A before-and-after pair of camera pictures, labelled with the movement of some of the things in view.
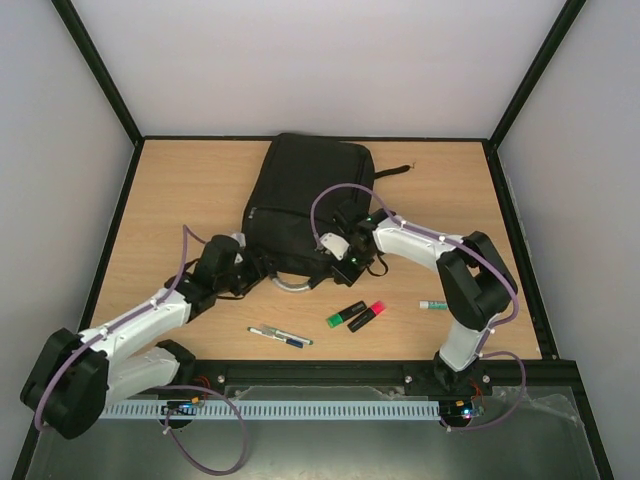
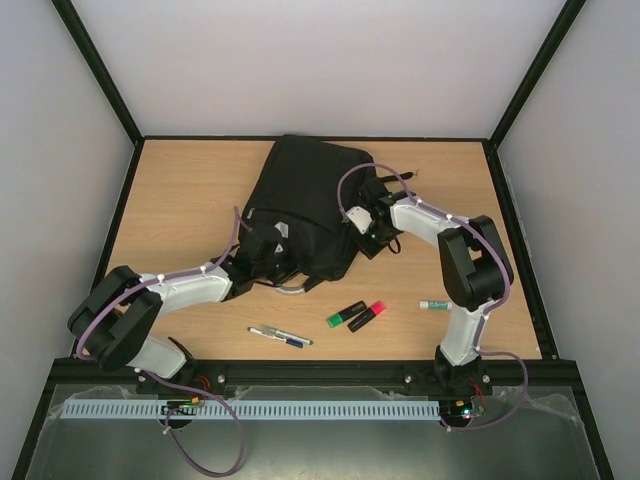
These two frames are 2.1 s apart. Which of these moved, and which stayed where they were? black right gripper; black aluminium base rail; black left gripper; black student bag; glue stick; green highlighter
Moved: black right gripper; black left gripper
Stayed: black student bag; green highlighter; black aluminium base rail; glue stick
